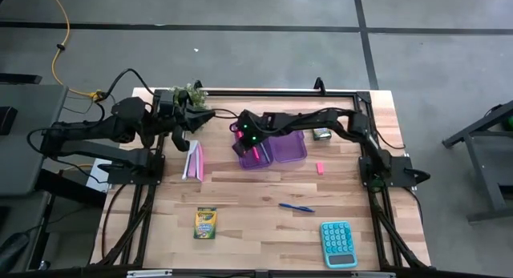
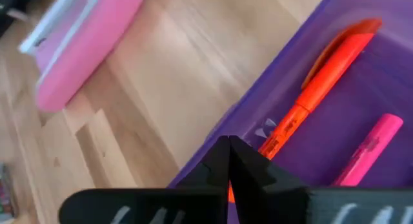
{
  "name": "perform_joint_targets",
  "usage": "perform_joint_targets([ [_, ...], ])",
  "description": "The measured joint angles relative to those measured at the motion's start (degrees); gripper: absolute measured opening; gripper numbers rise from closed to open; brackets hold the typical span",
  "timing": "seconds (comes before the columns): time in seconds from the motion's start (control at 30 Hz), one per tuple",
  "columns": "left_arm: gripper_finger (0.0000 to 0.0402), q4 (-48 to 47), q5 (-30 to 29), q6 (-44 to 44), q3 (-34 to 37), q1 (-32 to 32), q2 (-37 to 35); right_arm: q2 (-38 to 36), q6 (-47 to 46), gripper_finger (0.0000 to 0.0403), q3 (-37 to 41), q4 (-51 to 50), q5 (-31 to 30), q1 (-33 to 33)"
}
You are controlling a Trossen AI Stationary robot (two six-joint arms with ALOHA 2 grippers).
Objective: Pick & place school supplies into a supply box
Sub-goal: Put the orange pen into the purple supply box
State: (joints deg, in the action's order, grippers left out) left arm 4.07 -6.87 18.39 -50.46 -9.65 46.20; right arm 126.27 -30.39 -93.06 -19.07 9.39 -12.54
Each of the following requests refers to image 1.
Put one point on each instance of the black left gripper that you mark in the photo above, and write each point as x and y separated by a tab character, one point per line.
182	118

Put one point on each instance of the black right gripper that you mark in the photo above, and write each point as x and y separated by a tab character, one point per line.
251	130

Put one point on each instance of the pink highlighter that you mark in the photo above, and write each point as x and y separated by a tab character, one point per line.
255	153

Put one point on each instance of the yellow green crayon box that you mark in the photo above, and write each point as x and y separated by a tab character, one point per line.
205	224
321	134

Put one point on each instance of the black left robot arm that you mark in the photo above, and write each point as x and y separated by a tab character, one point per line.
100	127

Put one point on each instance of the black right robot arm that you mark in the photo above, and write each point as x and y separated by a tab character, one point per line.
332	115

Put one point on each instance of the purple plastic supply box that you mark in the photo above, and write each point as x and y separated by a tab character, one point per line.
288	147

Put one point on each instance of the black box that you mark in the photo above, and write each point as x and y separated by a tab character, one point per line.
8	121

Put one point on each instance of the green potted plant black pot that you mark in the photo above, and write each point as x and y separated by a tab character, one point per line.
196	94

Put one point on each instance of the pink white notebook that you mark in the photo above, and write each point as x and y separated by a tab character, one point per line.
196	163

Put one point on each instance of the pink eraser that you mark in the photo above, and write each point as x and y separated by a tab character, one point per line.
320	168

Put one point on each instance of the blue pen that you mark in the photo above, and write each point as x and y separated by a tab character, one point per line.
296	208

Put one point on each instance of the white sheet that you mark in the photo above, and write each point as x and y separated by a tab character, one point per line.
94	182

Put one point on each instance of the teal calculator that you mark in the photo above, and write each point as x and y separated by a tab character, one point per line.
338	242

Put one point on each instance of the grey desk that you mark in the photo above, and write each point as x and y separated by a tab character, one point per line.
28	105

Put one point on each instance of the black bar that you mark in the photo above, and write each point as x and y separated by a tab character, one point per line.
20	79

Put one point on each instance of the black neighbouring stand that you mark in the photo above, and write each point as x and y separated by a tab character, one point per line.
483	170

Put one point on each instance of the silver bracket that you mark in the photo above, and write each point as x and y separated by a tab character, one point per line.
149	273
372	275

